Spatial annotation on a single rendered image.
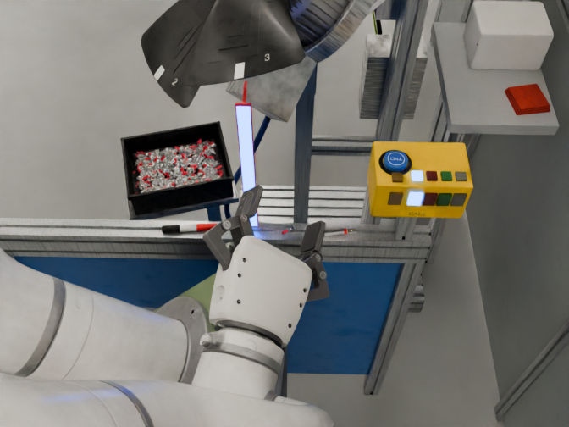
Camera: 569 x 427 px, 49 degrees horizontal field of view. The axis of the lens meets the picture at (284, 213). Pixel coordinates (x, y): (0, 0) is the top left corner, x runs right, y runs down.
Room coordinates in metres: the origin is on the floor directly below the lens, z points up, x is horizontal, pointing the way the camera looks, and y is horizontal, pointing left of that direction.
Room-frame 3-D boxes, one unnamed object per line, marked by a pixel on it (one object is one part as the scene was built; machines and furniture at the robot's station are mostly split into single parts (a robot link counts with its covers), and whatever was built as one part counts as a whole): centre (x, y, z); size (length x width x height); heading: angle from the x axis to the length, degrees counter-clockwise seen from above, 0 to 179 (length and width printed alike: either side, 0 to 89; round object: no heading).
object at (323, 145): (1.17, -0.17, 0.56); 0.19 x 0.04 x 0.04; 89
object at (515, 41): (1.22, -0.53, 0.91); 0.17 x 0.16 x 0.11; 89
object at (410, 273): (0.67, -0.27, 0.39); 0.04 x 0.04 x 0.78; 89
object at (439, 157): (0.67, -0.23, 1.02); 0.16 x 0.10 x 0.11; 89
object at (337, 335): (0.68, 0.16, 0.45); 0.82 x 0.01 x 0.66; 89
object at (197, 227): (0.68, 0.17, 0.87); 0.14 x 0.01 x 0.01; 93
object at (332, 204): (1.17, -0.15, 0.04); 0.62 x 0.46 x 0.08; 89
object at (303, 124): (1.17, -0.05, 0.45); 0.09 x 0.04 x 0.91; 179
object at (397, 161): (0.68, -0.19, 1.08); 0.04 x 0.04 x 0.02
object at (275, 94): (0.99, 0.03, 0.98); 0.20 x 0.16 x 0.20; 89
